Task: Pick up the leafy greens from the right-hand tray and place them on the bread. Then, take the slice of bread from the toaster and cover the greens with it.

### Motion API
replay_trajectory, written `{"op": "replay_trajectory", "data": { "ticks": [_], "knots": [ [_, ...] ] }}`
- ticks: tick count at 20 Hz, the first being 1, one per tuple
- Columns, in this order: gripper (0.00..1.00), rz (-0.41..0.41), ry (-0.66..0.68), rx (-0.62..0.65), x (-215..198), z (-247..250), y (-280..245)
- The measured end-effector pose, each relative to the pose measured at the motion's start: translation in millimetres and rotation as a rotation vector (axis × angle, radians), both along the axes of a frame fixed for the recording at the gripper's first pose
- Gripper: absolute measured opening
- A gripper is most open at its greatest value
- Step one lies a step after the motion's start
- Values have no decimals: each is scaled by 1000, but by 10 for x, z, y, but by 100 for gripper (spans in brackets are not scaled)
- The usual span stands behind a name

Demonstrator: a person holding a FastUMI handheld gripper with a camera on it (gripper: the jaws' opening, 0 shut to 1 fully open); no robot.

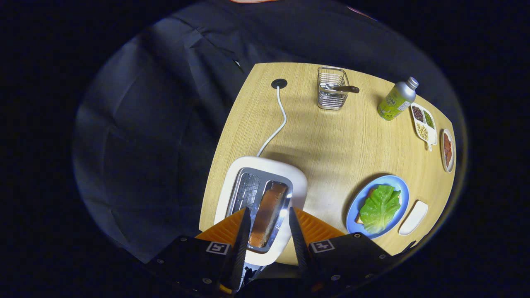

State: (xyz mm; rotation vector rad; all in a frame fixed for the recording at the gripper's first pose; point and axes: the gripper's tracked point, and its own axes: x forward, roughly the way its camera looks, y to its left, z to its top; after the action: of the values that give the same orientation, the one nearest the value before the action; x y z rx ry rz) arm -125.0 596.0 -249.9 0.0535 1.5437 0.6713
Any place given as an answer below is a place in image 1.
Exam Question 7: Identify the browned toast slice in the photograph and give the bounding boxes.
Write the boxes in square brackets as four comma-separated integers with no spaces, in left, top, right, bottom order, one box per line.
[248,183,288,248]

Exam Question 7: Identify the white oval plate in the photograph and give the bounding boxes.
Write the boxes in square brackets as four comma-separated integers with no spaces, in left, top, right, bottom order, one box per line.
[440,129,455,173]

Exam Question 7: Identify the white toaster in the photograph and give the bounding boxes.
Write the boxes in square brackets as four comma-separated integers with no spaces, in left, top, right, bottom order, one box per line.
[214,156,308,266]

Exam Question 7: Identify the white divided dish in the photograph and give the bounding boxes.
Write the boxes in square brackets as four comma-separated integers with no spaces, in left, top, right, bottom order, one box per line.
[410,102,438,152]

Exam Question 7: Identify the green drink bottle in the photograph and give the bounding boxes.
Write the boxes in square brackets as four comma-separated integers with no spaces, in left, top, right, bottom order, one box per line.
[377,77,419,121]

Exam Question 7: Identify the wire mesh utensil basket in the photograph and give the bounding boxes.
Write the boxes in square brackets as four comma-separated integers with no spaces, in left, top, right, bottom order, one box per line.
[317,66,349,111]

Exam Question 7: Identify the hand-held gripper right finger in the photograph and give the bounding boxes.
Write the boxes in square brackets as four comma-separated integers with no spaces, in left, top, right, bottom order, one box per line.
[288,207,395,293]

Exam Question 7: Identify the white power cable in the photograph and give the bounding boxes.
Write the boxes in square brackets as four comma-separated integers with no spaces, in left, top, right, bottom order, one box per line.
[256,86,287,158]

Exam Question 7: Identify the blue plate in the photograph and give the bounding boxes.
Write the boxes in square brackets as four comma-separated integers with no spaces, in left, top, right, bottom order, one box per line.
[346,175,410,240]

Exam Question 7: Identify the green lettuce leaf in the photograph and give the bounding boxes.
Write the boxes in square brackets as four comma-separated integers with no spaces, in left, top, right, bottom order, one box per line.
[359,185,401,235]

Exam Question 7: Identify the small white plate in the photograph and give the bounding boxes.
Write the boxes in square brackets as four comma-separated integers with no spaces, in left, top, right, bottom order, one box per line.
[398,200,429,236]

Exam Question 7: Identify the white bread slice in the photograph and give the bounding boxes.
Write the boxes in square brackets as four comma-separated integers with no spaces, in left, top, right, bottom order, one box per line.
[355,188,375,225]

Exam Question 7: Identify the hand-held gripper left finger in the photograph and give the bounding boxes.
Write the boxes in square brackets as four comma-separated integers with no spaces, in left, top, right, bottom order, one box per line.
[145,207,252,295]

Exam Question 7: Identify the brown handled knife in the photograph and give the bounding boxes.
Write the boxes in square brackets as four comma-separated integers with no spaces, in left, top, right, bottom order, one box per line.
[323,85,360,94]

